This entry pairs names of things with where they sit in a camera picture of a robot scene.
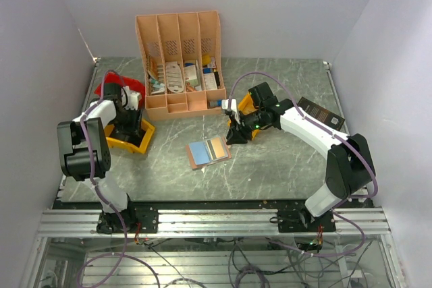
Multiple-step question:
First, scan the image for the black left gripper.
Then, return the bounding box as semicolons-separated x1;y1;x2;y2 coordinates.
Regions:
112;106;144;138

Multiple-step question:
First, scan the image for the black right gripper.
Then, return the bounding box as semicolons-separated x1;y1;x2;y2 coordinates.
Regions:
226;108;266;145

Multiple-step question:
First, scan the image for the card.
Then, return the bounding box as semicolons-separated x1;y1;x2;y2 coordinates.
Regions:
206;137;228;161

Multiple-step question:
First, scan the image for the pink leather card holder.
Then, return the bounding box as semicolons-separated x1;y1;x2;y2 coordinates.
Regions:
186;136;232;170

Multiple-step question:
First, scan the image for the yellow bin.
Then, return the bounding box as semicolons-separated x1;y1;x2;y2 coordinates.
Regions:
104;119;156;154
229;94;263;142

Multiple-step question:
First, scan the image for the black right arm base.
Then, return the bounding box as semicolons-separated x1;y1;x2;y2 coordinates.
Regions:
269;209;336;233

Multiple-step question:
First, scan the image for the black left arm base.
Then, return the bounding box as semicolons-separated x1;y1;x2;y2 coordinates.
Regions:
96;201;159;235

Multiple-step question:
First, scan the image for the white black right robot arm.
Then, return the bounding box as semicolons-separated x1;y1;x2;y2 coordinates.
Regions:
221;82;376;231

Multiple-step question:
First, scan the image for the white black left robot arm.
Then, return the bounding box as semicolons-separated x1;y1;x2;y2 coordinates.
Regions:
57;83;144;232

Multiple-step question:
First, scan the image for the blue grey cylinder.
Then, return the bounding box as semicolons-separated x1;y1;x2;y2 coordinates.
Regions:
208;100;223;109

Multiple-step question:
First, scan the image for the red plastic bin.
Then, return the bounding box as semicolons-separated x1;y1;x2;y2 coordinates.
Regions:
94;71;146;99

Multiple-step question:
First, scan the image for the white oval perforated board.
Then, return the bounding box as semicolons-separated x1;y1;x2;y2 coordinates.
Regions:
165;61;184;94

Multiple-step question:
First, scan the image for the white box in organizer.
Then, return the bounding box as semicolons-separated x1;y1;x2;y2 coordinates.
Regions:
184;63;199;88

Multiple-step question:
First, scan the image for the peach plastic desk organizer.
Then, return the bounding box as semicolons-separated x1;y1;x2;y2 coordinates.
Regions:
136;11;227;121

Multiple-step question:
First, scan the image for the black book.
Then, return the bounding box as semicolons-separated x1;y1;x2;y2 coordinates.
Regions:
298;97;345;131

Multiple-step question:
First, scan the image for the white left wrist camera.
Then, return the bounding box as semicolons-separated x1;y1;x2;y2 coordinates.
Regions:
122;86;141;110

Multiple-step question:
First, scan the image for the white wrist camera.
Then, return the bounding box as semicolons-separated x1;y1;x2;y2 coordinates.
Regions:
221;99;240;124
122;86;141;110

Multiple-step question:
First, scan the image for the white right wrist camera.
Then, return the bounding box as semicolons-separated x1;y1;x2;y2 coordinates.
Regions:
221;99;240;124

